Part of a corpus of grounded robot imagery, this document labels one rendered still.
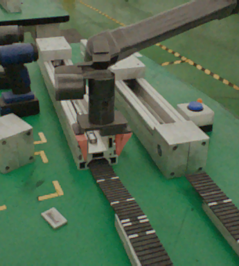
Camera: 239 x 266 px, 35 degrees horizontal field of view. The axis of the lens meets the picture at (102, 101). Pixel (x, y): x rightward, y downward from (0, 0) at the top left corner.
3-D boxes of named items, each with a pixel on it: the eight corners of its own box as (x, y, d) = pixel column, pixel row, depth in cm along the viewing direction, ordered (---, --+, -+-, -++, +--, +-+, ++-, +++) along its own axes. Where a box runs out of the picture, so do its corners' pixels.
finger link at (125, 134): (93, 149, 91) (93, 114, 87) (122, 145, 92) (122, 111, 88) (100, 165, 85) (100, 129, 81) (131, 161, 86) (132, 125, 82)
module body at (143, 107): (187, 152, 99) (190, 123, 95) (151, 158, 96) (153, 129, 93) (102, 57, 168) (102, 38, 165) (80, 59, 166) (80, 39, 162)
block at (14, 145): (43, 156, 97) (41, 124, 93) (3, 174, 90) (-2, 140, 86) (23, 141, 104) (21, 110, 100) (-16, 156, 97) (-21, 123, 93)
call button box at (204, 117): (212, 131, 109) (215, 111, 106) (181, 136, 106) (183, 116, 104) (198, 118, 116) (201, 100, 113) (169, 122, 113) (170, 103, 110)
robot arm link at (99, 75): (118, 74, 77) (112, 64, 82) (83, 75, 76) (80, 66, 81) (117, 104, 80) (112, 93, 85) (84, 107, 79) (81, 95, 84)
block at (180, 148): (213, 170, 91) (219, 136, 87) (166, 179, 88) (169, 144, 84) (195, 151, 99) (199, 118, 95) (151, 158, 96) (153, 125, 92)
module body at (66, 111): (117, 163, 94) (118, 134, 90) (77, 170, 92) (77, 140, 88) (60, 60, 164) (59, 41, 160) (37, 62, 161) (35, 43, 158)
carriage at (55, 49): (71, 65, 141) (71, 48, 138) (42, 68, 139) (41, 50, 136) (64, 52, 155) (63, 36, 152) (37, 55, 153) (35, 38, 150)
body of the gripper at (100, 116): (75, 122, 86) (75, 92, 83) (118, 116, 88) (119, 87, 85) (82, 136, 80) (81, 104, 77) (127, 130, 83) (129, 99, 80)
